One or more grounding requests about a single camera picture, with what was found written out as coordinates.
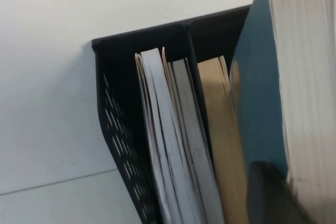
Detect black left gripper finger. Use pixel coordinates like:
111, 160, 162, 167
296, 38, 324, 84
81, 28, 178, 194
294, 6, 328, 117
247, 161, 317, 224

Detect white car suspension book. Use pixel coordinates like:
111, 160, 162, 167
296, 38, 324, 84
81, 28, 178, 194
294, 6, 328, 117
229, 0, 336, 224

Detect blue spine book tan pages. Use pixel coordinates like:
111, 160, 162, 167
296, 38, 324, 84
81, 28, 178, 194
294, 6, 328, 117
196, 55, 249, 224

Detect black spine book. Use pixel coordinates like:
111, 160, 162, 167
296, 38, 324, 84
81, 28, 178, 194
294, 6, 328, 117
167, 58, 225, 224

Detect black plastic book stand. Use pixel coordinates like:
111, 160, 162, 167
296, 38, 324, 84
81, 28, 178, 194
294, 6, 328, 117
91, 5, 251, 224

